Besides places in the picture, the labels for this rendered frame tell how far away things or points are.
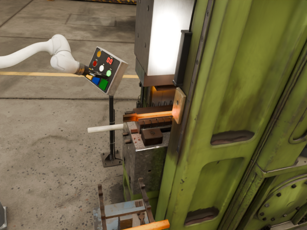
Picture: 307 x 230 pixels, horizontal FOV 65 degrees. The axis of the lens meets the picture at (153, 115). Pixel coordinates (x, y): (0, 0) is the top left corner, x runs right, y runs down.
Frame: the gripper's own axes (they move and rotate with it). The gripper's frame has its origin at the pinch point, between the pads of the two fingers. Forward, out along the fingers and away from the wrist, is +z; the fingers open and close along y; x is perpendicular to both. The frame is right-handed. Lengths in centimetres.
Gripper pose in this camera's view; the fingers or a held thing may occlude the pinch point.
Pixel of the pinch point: (103, 76)
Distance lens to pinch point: 188.3
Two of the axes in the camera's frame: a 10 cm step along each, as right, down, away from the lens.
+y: 6.7, 4.9, -5.6
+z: 5.9, 1.0, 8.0
